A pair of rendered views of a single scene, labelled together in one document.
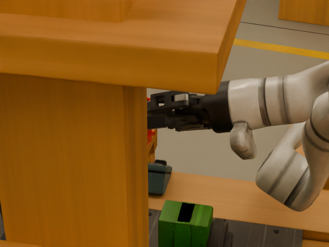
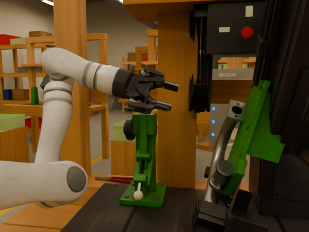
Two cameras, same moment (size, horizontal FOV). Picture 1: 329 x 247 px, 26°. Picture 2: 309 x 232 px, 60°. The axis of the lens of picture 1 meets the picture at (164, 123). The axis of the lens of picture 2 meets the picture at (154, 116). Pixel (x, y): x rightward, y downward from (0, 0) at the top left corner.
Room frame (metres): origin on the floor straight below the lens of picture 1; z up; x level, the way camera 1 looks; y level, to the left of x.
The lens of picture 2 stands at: (1.61, -0.04, 1.27)
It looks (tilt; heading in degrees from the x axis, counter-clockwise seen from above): 8 degrees down; 177
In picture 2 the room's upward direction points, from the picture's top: straight up
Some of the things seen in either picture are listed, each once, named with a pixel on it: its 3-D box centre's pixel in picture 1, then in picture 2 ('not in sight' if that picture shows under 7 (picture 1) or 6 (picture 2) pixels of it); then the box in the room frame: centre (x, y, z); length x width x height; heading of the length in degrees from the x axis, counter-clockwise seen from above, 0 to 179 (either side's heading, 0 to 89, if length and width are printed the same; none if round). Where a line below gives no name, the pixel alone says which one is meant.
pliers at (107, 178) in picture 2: not in sight; (114, 178); (0.58, -0.15, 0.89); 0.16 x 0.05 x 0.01; 76
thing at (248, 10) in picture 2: not in sight; (233, 31); (0.75, 0.25, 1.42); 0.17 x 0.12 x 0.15; 78
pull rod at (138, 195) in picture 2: not in sight; (139, 188); (0.86, -0.05, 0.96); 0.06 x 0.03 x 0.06; 168
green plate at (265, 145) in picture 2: not in sight; (261, 125); (1.03, 0.23, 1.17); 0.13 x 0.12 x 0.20; 78
